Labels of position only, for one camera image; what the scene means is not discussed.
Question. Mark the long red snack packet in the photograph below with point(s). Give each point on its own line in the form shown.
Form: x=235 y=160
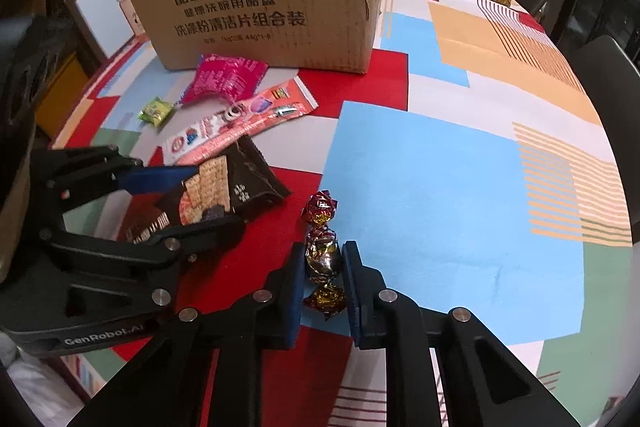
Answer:
x=240 y=119

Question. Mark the white sideboard counter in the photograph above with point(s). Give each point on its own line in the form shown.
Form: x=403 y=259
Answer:
x=100 y=17

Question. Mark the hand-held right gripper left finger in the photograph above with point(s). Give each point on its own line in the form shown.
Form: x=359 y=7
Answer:
x=296 y=302

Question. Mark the pink snack packet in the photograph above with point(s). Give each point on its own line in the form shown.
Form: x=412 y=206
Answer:
x=225 y=77

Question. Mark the red gold foil candy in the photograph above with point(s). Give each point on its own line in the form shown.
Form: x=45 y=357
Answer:
x=322 y=254

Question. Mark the black biscuit packet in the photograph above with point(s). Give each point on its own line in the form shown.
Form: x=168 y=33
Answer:
x=245 y=187

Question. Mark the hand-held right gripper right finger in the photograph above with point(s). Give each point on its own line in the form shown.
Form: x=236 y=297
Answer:
x=356 y=302

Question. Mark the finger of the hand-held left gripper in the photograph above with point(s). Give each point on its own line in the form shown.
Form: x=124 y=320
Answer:
x=200 y=234
x=150 y=179

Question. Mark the small green candy packet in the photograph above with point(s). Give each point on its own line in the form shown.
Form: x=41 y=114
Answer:
x=156 y=111

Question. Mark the colourful patchwork tablecloth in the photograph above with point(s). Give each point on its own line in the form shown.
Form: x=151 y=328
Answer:
x=450 y=182

